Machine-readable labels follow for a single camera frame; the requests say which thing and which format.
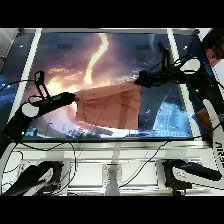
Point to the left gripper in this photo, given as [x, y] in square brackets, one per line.
[63, 98]

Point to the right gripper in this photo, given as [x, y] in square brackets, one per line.
[146, 79]

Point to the orange garment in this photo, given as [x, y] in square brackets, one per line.
[110, 106]

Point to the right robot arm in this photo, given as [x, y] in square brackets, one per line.
[200, 87]

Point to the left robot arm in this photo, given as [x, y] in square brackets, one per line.
[18, 121]

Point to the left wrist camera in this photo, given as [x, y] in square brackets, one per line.
[41, 85]

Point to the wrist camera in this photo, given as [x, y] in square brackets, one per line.
[41, 85]
[164, 53]

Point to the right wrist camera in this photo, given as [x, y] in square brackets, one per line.
[164, 53]

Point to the silver frame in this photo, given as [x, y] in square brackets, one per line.
[113, 151]

